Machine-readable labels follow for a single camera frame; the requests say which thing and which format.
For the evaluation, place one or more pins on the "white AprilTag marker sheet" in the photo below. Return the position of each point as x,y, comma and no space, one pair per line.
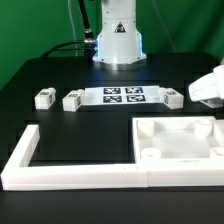
121,95

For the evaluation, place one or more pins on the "white L-shaped obstacle fixture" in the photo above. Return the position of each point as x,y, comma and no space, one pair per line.
18,175

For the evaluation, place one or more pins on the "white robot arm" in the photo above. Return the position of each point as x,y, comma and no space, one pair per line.
119,47

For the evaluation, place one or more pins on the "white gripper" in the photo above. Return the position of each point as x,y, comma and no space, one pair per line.
210,86

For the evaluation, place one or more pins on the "white square tabletop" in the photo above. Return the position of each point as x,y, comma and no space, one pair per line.
169,139

